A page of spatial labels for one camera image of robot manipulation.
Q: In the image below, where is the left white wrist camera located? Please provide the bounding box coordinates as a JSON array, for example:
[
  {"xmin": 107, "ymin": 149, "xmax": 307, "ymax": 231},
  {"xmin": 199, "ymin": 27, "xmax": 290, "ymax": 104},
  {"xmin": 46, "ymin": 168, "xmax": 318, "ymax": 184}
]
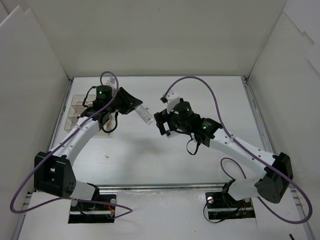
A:
[{"xmin": 105, "ymin": 77, "xmax": 117, "ymax": 89}]

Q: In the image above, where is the clear bottle blue label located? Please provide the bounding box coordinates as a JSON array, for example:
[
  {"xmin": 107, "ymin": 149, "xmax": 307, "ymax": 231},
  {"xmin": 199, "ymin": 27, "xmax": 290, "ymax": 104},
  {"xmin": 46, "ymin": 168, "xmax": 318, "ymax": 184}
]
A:
[{"xmin": 135, "ymin": 104, "xmax": 154, "ymax": 125}]

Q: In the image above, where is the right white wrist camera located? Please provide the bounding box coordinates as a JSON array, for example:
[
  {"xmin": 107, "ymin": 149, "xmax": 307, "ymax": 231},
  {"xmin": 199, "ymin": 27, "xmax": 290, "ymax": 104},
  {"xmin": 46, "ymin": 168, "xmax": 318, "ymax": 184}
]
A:
[{"xmin": 160, "ymin": 91, "xmax": 180, "ymax": 114}]

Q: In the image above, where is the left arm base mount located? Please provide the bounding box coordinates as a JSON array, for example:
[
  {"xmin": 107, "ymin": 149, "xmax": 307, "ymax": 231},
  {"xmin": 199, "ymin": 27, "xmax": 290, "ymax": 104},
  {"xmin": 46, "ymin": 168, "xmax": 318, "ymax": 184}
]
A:
[{"xmin": 68, "ymin": 194, "xmax": 117, "ymax": 224}]

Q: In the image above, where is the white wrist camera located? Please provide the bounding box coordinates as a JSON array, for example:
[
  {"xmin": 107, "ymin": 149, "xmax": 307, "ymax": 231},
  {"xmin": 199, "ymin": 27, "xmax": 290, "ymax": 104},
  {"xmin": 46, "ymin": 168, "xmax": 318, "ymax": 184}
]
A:
[
  {"xmin": 160, "ymin": 91, "xmax": 180, "ymax": 114},
  {"xmin": 105, "ymin": 77, "xmax": 117, "ymax": 89}
]

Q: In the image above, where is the clear acrylic drawer organizer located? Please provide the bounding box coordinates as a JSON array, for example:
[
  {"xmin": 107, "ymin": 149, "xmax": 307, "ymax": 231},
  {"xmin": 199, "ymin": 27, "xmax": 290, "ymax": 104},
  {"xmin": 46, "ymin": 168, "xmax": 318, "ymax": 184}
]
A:
[{"xmin": 64, "ymin": 94, "xmax": 115, "ymax": 136}]

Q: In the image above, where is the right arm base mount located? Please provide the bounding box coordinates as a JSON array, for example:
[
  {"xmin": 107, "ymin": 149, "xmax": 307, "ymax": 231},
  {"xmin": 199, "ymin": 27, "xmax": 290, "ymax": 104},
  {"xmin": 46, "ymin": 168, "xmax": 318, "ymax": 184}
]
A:
[{"xmin": 202, "ymin": 180, "xmax": 256, "ymax": 224}]

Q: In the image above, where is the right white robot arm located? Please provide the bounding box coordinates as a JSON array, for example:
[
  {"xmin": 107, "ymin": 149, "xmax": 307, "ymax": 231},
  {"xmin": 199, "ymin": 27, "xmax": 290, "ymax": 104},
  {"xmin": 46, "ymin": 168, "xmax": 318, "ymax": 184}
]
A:
[{"xmin": 154, "ymin": 96, "xmax": 293, "ymax": 206}]

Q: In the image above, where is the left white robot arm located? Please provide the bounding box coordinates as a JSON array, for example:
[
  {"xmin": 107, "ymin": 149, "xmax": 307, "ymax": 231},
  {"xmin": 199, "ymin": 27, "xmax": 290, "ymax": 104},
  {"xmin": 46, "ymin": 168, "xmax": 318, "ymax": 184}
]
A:
[{"xmin": 34, "ymin": 85, "xmax": 143, "ymax": 210}]

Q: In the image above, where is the aluminium front rail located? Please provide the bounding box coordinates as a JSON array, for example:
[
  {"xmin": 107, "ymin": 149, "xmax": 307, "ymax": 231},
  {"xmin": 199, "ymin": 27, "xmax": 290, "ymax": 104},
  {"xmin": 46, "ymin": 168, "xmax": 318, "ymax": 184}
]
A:
[{"xmin": 97, "ymin": 182, "xmax": 227, "ymax": 192}]

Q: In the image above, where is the aluminium rail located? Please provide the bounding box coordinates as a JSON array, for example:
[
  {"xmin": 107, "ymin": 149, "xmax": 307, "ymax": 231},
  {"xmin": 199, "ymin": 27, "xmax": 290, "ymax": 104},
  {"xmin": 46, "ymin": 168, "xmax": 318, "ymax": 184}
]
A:
[
  {"xmin": 241, "ymin": 76, "xmax": 273, "ymax": 152},
  {"xmin": 97, "ymin": 182, "xmax": 227, "ymax": 192}
]

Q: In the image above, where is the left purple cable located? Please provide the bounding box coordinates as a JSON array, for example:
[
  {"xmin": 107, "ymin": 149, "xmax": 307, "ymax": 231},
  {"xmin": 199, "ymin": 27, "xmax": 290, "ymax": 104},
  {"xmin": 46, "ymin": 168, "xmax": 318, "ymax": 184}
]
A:
[{"xmin": 9, "ymin": 71, "xmax": 133, "ymax": 221}]

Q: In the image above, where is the right side aluminium rail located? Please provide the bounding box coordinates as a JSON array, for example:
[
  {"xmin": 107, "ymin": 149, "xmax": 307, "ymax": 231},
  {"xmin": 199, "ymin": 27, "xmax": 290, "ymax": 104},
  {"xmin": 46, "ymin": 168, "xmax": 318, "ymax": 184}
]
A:
[{"xmin": 241, "ymin": 76, "xmax": 273, "ymax": 152}]

